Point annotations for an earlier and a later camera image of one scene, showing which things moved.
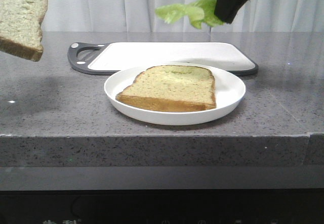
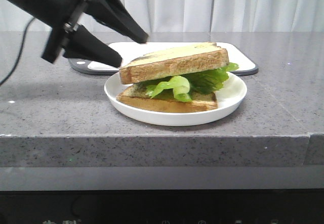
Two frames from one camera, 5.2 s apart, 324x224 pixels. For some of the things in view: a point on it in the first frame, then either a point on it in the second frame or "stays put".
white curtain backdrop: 129,6 stays put
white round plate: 230,95 stays put
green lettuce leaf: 202,12 → 185,87
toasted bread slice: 23,5 → 191,59
